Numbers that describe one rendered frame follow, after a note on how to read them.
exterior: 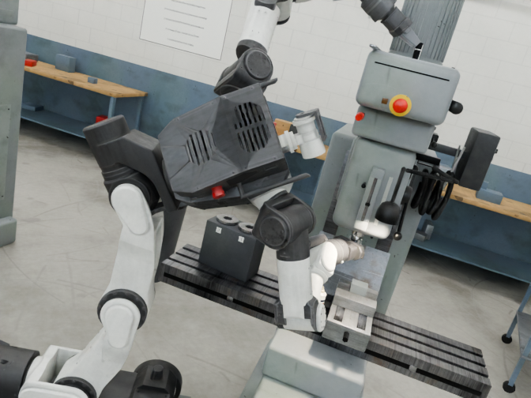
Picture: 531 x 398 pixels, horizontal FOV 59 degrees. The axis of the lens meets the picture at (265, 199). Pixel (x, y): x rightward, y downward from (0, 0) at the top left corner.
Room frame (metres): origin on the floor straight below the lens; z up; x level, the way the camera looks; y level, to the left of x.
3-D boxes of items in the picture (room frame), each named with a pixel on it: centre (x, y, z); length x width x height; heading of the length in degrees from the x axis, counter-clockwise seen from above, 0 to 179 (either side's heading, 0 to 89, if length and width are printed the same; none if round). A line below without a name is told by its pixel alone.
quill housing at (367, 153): (1.58, -0.35, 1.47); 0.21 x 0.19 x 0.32; 78
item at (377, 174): (1.47, -0.33, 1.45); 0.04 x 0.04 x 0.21; 78
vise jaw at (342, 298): (1.51, -0.40, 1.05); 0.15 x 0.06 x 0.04; 78
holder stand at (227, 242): (1.71, 0.08, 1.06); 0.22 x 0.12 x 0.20; 71
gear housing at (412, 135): (1.62, -0.36, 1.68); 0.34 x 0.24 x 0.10; 168
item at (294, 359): (1.58, -0.35, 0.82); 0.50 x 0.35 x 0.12; 168
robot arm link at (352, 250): (1.51, -0.30, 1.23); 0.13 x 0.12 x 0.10; 53
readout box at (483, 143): (1.80, -0.74, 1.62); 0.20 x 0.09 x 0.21; 168
